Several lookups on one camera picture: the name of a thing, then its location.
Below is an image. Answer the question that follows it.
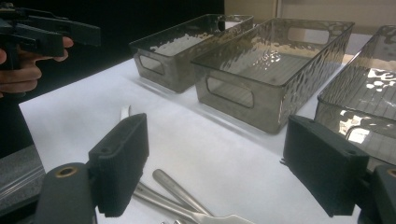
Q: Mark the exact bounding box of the metal fork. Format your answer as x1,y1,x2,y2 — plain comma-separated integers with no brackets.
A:
151,168,216,217
133,181,257,224

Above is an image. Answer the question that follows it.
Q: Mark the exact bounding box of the smoky clear plastic bin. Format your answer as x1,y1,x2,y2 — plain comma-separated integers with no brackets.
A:
191,17,356,134
313,24,396,171
129,13,255,93

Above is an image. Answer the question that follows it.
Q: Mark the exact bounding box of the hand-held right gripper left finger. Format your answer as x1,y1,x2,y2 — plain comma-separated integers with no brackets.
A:
88,112,149,218

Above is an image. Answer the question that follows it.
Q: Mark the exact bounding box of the metal floor rail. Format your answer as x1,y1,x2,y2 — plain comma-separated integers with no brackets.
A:
0,166,46,202

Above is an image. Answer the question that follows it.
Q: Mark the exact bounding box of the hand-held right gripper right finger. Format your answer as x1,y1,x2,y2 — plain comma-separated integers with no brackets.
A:
281,114,371,218

